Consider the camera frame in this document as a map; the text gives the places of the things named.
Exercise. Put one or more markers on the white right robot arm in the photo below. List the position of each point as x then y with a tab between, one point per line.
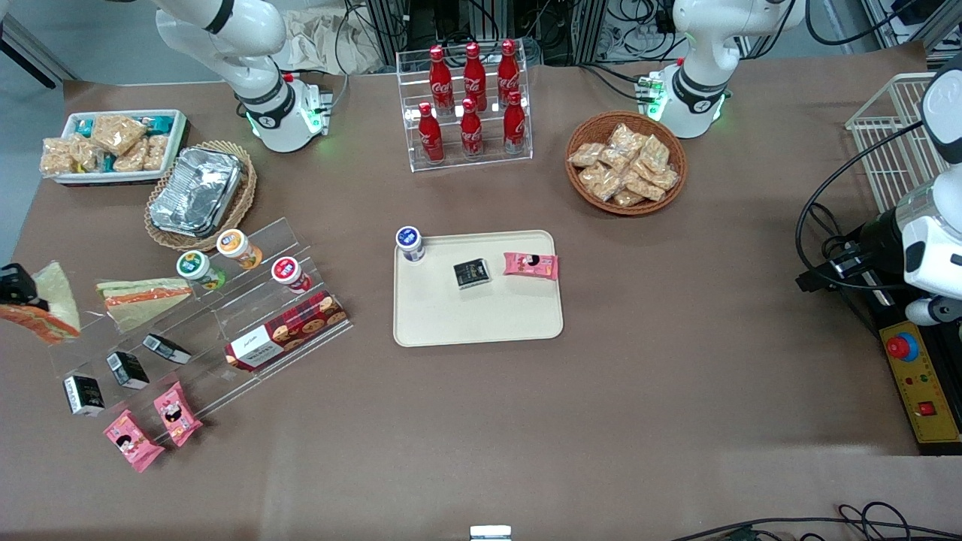
255	83

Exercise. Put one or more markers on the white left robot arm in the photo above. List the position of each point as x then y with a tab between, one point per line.
703	83

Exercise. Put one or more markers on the pink snack packet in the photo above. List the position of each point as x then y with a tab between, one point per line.
133	442
530	264
178	414

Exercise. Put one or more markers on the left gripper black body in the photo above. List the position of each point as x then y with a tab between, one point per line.
876	234

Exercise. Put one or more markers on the orange lid cup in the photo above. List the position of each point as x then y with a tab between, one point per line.
237	246

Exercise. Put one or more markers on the small black snack box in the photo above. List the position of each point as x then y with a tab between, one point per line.
128	370
472	273
83	396
165	348

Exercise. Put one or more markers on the teal snack packet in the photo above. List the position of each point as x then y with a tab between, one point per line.
159	122

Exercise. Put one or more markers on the white rectangular snack tray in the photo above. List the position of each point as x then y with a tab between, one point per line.
176	143

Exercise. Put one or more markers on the blue lid yogurt cup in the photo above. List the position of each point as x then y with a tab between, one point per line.
409	242

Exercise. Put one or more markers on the beige plastic tray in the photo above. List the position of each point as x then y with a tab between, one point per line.
481	315

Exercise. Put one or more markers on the red lid cup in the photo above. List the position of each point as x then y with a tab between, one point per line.
289	272

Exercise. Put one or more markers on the clear bag of crackers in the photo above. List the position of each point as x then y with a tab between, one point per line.
627	199
655	152
131	158
664	179
118	134
87	155
601	182
156	152
56	158
586	155
643	188
615	158
627	137

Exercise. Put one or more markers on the clear acrylic bottle rack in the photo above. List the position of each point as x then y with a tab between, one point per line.
488	161

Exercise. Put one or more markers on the green lid cup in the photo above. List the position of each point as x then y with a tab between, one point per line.
197	267

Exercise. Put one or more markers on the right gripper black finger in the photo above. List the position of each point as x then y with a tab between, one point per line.
19	284

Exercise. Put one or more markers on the crumpled beige cloth bag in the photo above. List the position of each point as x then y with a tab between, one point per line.
323	41

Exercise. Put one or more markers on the triangle sandwich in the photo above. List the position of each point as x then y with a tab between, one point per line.
60	300
146	300

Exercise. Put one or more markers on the yellow emergency stop box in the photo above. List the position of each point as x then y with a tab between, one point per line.
921	391

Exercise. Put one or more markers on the brown wicker basket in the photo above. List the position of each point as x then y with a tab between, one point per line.
680	150

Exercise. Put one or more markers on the aluminium foil container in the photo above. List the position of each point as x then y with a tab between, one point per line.
195	191

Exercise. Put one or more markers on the light wicker basket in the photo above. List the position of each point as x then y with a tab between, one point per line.
244	203

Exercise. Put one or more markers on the red tartan cookie box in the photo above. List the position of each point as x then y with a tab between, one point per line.
289	330

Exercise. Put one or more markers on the red cola bottle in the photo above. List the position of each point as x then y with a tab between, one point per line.
431	137
509	69
474	71
440	75
515	126
471	131

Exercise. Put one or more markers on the clear acrylic stepped shelf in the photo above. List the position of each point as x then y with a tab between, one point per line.
225	312

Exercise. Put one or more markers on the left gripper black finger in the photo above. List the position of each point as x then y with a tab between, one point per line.
815	282
843	252

